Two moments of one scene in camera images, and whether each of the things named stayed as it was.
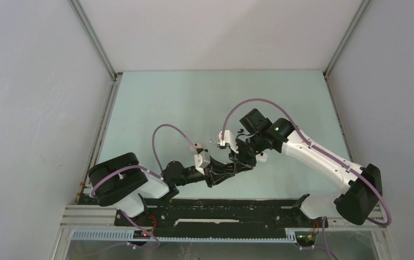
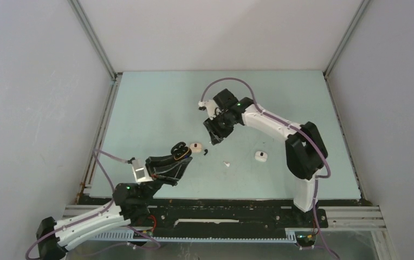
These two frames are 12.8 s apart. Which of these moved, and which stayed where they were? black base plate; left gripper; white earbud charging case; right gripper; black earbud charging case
Moved: right gripper; left gripper; black earbud charging case
Stayed: white earbud charging case; black base plate
